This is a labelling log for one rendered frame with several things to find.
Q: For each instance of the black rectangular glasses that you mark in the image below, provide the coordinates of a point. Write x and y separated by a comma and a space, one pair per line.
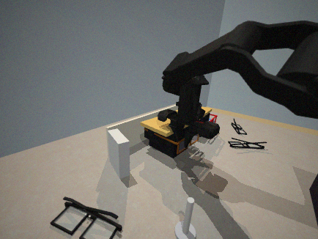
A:
74, 215

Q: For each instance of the black-framed glasses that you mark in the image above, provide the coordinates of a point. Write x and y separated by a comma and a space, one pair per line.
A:
239, 131
254, 145

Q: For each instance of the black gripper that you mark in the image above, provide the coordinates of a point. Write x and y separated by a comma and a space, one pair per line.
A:
187, 115

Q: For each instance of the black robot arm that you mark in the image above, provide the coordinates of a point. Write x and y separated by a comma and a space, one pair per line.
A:
296, 84

